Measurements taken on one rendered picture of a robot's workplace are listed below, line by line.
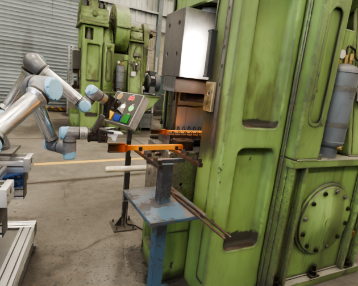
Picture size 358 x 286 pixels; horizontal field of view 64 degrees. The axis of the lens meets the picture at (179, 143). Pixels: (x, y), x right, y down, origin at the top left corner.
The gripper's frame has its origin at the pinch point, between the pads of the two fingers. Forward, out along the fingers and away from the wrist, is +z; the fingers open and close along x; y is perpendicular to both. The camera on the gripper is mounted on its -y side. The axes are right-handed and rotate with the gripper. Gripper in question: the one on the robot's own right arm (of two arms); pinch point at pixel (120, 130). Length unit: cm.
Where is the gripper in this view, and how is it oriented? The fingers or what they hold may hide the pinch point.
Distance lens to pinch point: 182.6
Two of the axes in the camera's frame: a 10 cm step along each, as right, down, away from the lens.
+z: 9.0, 0.0, 4.4
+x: 4.2, 2.4, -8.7
